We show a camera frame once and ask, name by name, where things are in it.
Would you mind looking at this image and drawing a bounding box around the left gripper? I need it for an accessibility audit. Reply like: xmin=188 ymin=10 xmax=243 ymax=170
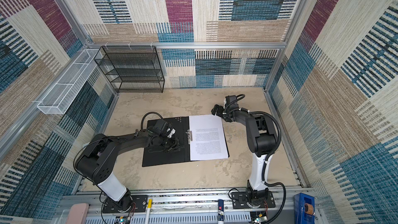
xmin=159 ymin=134 xmax=185 ymax=152

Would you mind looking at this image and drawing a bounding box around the orange folder black inside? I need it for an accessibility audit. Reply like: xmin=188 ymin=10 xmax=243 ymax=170
xmin=141 ymin=114 xmax=230 ymax=168

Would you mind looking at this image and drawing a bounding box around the printed paper sheet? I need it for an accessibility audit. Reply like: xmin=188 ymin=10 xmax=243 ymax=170
xmin=189 ymin=115 xmax=229 ymax=161

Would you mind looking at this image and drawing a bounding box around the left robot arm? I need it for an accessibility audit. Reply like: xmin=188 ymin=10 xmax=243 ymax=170
xmin=74 ymin=116 xmax=185 ymax=213

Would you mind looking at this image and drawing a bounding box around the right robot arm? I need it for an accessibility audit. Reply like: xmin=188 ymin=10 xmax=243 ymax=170
xmin=211 ymin=104 xmax=287 ymax=224

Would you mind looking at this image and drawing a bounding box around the white yellow marker pen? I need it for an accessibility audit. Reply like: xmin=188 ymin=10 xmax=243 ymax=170
xmin=144 ymin=199 xmax=152 ymax=224

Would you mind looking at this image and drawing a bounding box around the blue glue stick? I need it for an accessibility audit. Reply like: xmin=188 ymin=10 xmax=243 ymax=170
xmin=217 ymin=199 xmax=224 ymax=224

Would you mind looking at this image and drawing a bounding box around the green circuit board left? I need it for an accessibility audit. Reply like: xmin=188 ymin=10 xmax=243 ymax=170
xmin=115 ymin=217 xmax=131 ymax=224

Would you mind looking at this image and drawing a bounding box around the green circuit board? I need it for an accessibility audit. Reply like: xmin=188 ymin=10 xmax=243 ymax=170
xmin=115 ymin=217 xmax=131 ymax=224
xmin=250 ymin=215 xmax=267 ymax=224

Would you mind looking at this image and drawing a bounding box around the green circuit board right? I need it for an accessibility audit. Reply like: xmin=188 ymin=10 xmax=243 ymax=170
xmin=250 ymin=215 xmax=267 ymax=224

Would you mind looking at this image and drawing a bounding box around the pink object at edge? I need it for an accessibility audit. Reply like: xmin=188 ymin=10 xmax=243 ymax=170
xmin=66 ymin=203 xmax=89 ymax=224

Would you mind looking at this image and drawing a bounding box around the blue box with tape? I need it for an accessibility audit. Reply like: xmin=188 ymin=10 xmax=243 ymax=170
xmin=294 ymin=193 xmax=315 ymax=224

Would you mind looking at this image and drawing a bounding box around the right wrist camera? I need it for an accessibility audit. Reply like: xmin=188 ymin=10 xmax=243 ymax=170
xmin=224 ymin=95 xmax=237 ymax=108

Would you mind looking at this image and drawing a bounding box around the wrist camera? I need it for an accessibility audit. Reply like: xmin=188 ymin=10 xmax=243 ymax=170
xmin=224 ymin=95 xmax=237 ymax=108
xmin=152 ymin=119 xmax=176 ymax=139

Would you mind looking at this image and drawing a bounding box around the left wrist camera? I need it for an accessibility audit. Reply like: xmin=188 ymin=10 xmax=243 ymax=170
xmin=152 ymin=119 xmax=176 ymax=139

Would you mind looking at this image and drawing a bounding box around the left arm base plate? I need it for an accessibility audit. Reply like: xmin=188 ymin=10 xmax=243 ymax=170
xmin=102 ymin=195 xmax=148 ymax=214

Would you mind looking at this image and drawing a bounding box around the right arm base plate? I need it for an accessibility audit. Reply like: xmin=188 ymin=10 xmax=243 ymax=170
xmin=229 ymin=191 xmax=276 ymax=209

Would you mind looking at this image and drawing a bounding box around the black wire mesh shelf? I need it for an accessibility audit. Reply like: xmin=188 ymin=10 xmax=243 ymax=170
xmin=94 ymin=46 xmax=165 ymax=93

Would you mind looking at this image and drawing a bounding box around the white wire mesh basket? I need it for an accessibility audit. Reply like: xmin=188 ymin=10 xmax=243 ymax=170
xmin=37 ymin=49 xmax=98 ymax=115

